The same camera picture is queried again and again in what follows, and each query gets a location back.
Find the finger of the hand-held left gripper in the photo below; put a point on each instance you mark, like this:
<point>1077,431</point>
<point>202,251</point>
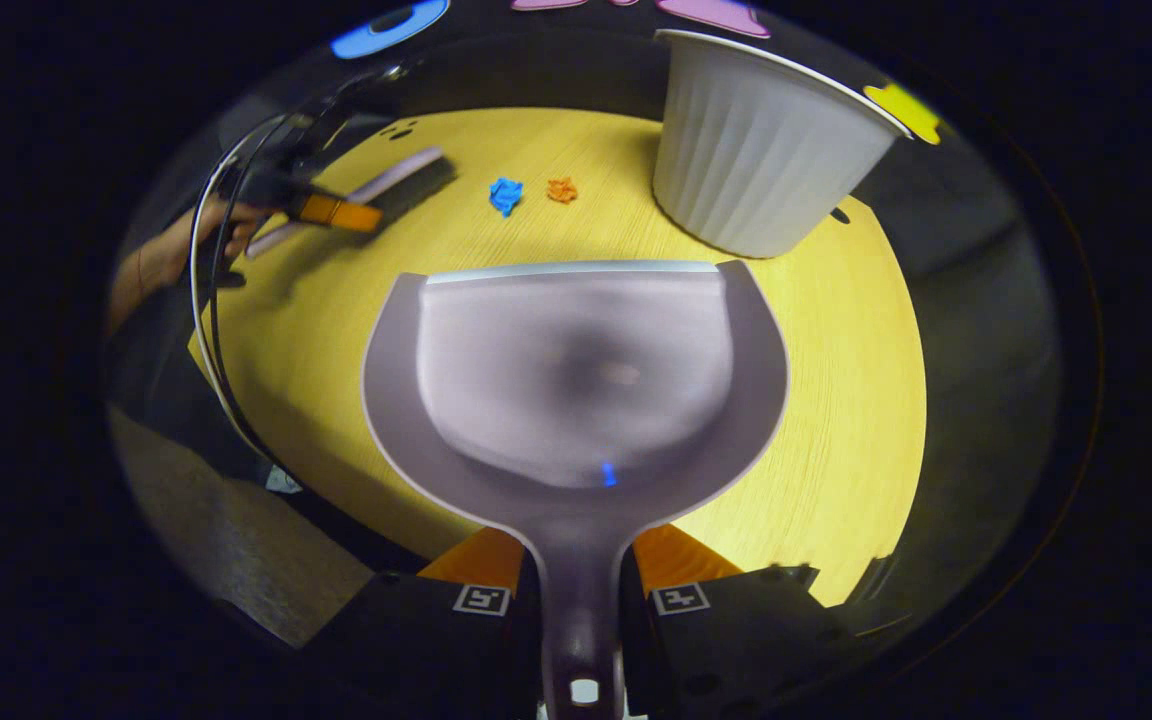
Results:
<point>341,212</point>

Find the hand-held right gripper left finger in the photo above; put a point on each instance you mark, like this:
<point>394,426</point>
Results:
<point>416,640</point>

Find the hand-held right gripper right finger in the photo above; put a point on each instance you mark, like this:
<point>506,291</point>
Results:
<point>736,640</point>

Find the small lilac broom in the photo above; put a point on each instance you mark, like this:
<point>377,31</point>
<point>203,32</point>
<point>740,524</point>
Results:
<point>406,185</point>

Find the blue paper trash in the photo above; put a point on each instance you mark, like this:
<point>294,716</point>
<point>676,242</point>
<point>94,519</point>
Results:
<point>506,195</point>

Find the orange paper trash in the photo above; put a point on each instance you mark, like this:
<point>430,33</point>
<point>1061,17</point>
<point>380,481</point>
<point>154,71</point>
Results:
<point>562,190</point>

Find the pale lilac dustpan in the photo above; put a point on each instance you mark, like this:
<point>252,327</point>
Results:
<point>576,380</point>

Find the white ribbed garbage bin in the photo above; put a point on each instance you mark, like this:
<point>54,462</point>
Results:
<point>756,150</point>

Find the black backdrop cloth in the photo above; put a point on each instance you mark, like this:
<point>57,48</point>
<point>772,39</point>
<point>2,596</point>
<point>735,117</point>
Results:
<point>556,70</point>

